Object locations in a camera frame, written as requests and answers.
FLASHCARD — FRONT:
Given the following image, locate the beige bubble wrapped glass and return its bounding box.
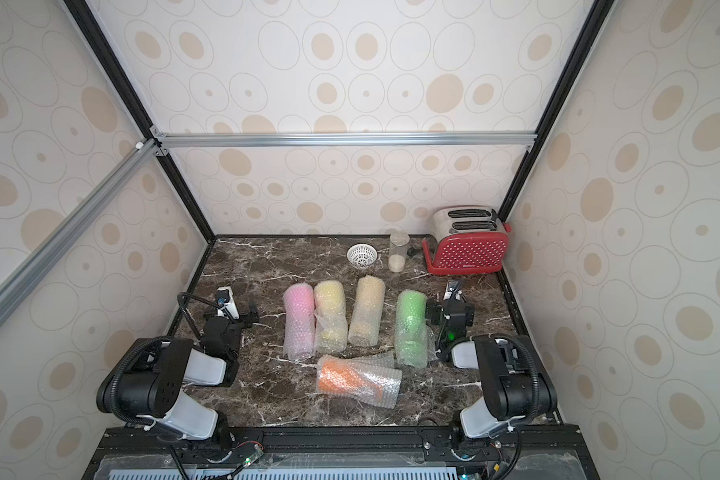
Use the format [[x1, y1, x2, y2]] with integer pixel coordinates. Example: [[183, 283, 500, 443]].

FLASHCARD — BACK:
[[348, 275, 386, 347]]

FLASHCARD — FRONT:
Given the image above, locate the clear jar with powder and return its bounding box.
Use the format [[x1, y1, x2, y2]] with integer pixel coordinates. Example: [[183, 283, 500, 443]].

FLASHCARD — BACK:
[[388, 230, 410, 273]]

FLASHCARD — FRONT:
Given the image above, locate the yellow bubble wrapped glass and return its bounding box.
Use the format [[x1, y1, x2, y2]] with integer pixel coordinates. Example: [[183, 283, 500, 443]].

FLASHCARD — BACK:
[[314, 280, 348, 354]]

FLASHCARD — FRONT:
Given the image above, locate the green wine glass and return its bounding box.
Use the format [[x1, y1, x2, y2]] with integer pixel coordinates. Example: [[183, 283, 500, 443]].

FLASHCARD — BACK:
[[395, 289, 428, 368]]

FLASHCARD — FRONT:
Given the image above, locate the red toaster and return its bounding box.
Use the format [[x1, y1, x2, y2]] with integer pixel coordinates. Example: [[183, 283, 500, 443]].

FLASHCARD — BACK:
[[422, 205, 512, 276]]

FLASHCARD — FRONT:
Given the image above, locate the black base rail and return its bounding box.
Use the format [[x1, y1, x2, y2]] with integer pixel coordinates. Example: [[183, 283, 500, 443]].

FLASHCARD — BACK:
[[83, 423, 599, 479]]

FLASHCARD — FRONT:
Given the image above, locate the left diagonal aluminium rail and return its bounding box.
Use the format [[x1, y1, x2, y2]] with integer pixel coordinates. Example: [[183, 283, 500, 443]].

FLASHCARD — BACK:
[[0, 139, 158, 328]]

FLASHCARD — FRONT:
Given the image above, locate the orange bubble wrapped glass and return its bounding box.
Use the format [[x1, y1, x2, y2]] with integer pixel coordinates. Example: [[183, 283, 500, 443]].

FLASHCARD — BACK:
[[317, 351, 403, 409]]

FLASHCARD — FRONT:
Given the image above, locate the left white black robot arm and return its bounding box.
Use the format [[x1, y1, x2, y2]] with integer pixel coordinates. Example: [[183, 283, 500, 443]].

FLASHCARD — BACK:
[[95, 287, 260, 449]]

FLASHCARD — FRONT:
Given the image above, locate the white sink strainer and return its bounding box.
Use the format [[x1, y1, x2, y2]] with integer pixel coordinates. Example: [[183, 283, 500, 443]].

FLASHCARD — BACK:
[[346, 243, 378, 269]]

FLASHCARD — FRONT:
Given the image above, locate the pink bubble wrapped glass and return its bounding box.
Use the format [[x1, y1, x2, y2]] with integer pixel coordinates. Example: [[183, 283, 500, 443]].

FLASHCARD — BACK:
[[283, 283, 315, 361]]

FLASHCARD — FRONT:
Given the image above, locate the horizontal aluminium rail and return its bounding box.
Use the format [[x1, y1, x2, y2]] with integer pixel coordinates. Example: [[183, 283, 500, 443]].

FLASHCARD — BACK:
[[156, 131, 537, 148]]

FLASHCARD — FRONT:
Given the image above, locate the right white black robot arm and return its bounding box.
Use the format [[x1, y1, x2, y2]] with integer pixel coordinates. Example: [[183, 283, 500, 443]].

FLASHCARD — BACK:
[[425, 297, 557, 439]]

